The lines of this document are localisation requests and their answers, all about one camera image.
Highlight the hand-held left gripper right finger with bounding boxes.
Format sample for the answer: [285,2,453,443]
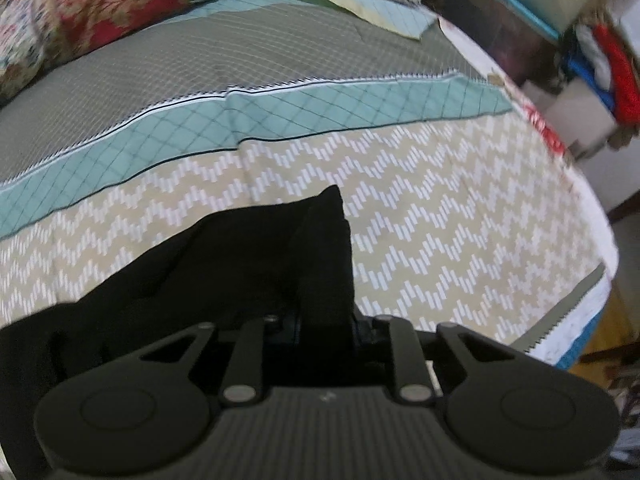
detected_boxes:
[350,312,517,407]

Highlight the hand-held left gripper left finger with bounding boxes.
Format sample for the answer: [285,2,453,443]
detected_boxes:
[140,314,302,406]

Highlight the black pants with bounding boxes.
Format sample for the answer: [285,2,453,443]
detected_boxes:
[0,185,357,411]

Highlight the patterned bedsheet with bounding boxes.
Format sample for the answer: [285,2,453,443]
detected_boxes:
[0,0,621,368]

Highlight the pale green pillow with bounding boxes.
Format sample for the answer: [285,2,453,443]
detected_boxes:
[300,0,437,41]

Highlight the dark wooden headboard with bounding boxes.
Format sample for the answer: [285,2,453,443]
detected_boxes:
[429,0,563,88]

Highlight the pile of colourful clothes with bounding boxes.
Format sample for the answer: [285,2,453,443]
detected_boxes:
[560,7,640,152]

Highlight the patchwork floral quilt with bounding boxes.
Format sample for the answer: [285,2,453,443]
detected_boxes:
[0,0,426,106]

